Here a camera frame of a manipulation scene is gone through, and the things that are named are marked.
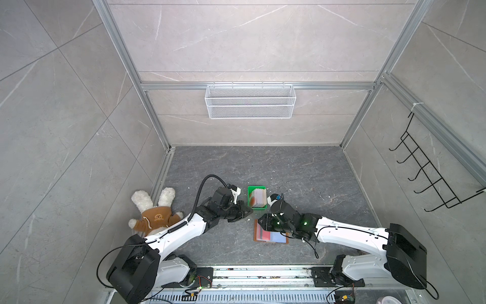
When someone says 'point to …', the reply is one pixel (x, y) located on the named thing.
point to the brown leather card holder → (261, 235)
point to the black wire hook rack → (446, 194)
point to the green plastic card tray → (250, 189)
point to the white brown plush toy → (154, 220)
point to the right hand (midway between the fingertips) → (258, 221)
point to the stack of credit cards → (258, 197)
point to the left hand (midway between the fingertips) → (253, 208)
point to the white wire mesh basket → (250, 101)
